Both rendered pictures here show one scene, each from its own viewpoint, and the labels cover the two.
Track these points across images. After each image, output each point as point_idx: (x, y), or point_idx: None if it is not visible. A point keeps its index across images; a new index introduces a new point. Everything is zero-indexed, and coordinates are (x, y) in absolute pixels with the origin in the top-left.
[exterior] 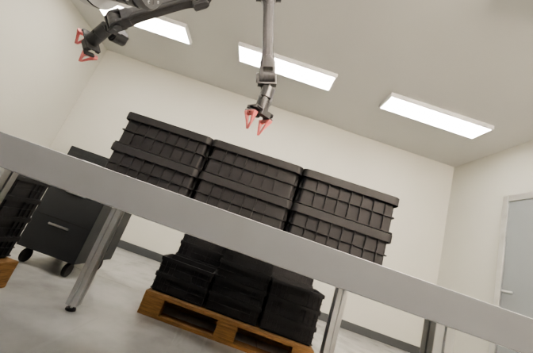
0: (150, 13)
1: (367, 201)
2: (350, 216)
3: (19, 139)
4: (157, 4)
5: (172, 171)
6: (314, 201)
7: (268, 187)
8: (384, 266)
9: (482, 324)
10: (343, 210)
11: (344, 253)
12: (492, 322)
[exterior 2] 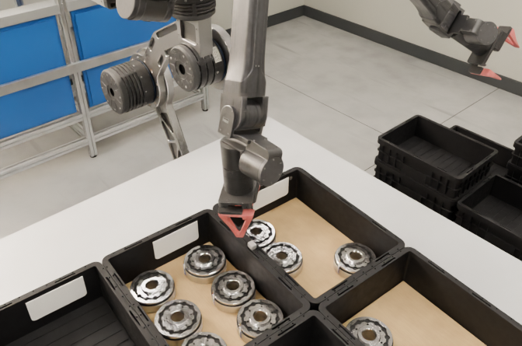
0: None
1: (10, 318)
2: (35, 326)
3: (147, 172)
4: (191, 82)
5: None
6: (83, 300)
7: (140, 272)
8: (12, 233)
9: None
10: (44, 319)
11: (29, 226)
12: None
